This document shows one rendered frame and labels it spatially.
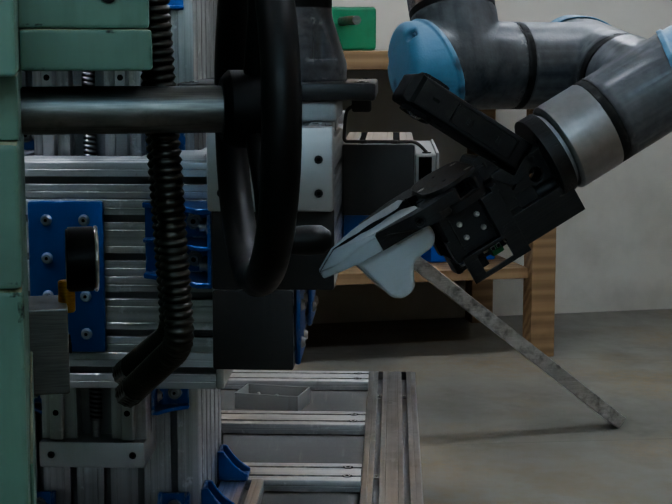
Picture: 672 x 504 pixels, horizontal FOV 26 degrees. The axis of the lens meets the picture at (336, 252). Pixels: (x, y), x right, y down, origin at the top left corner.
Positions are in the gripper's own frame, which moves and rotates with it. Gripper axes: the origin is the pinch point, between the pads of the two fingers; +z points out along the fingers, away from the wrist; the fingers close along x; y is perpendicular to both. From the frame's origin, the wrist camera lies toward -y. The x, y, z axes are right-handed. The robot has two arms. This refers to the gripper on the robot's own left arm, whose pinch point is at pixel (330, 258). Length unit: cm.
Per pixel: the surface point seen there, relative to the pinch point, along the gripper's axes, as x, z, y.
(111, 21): -2.7, 5.4, -24.4
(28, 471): -22.1, 25.3, -3.6
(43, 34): -4.7, 10.2, -26.1
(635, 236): 331, -125, 124
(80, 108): -2.1, 10.7, -20.1
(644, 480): 152, -48, 108
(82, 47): -4.7, 8.3, -23.9
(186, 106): -2.1, 3.8, -16.3
